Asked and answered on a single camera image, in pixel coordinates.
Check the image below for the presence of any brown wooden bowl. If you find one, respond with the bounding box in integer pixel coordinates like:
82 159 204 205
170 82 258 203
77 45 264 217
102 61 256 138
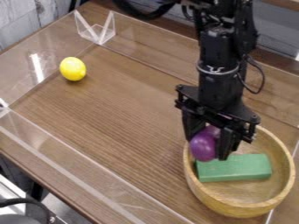
182 126 294 219

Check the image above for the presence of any clear acrylic tray wall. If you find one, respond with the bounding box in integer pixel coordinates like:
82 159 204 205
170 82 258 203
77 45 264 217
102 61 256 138
0 99 194 224

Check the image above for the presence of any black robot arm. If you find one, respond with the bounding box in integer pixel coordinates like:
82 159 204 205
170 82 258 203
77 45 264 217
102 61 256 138
174 0 260 160

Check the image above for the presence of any black metal bracket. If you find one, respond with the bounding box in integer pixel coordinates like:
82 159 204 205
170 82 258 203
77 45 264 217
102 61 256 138
33 206 67 224

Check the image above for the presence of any clear acrylic corner bracket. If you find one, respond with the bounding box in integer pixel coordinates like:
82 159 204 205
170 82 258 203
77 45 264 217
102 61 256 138
73 10 115 46

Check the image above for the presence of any yellow toy lemon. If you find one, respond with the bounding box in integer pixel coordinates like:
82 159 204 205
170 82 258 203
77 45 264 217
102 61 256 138
59 57 86 81

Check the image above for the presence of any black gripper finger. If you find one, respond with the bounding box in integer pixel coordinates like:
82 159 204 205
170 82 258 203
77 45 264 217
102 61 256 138
181 110 205 141
216 126 240 161

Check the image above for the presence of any green rectangular block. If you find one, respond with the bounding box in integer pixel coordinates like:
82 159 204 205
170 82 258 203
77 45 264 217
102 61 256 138
194 154 272 182

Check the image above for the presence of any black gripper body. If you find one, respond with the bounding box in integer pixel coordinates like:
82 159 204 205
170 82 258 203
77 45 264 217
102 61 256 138
174 56 265 143

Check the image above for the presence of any black cable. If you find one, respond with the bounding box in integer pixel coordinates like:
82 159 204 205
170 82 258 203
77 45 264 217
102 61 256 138
111 0 176 21

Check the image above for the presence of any purple toy eggplant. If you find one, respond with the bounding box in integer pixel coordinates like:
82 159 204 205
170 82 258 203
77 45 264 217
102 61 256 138
189 125 220 162

